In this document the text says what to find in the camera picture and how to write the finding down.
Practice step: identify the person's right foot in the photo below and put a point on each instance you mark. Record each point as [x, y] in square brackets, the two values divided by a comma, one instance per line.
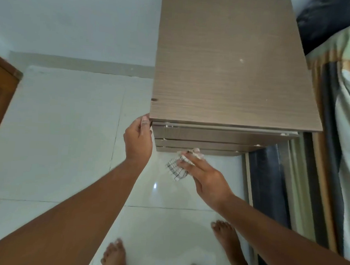
[230, 245]

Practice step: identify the person's right hand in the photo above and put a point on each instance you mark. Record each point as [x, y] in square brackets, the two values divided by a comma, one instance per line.
[209, 182]

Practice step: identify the person's left foot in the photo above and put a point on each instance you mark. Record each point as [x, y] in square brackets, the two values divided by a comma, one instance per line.
[115, 258]

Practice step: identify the person's foot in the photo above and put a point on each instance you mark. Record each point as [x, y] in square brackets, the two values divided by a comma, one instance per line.
[115, 258]
[230, 245]

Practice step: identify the person's right forearm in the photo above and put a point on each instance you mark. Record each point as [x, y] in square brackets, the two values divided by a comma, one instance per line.
[277, 244]

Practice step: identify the person's left forearm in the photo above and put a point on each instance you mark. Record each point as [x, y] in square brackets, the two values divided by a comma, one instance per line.
[71, 219]

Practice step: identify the brown wooden bedside cabinet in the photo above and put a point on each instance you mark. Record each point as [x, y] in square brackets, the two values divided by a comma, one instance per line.
[231, 66]

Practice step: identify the striped bed sheet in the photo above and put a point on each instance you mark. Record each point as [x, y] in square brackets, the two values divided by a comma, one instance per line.
[314, 161]

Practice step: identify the person's right thumb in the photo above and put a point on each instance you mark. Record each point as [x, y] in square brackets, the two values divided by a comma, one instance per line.
[185, 167]

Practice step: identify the person's left hand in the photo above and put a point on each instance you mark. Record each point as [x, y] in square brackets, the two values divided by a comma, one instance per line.
[137, 145]

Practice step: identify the white checkered cleaning cloth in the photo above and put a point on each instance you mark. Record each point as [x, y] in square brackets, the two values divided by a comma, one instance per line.
[176, 169]

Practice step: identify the large wooden cabinet drawer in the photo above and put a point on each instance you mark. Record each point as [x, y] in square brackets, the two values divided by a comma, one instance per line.
[221, 135]

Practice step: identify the dark blue pillow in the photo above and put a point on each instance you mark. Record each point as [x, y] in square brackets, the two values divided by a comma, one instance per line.
[324, 21]

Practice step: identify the person's left thumb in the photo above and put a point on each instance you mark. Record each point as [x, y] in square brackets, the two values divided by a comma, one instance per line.
[146, 126]

